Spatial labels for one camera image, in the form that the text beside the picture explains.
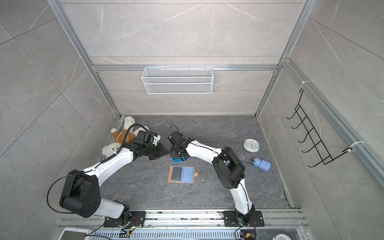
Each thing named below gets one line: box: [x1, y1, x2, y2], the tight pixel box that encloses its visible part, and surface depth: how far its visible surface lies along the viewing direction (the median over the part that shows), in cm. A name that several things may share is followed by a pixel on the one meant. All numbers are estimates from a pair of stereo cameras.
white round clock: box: [243, 138, 260, 154], surface depth 100 cm
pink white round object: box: [272, 233, 292, 240], surface depth 68 cm
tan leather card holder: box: [167, 165, 200, 184], surface depth 90 cm
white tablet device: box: [57, 227, 91, 240], surface depth 67 cm
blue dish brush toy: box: [252, 157, 272, 172], surface depth 90 cm
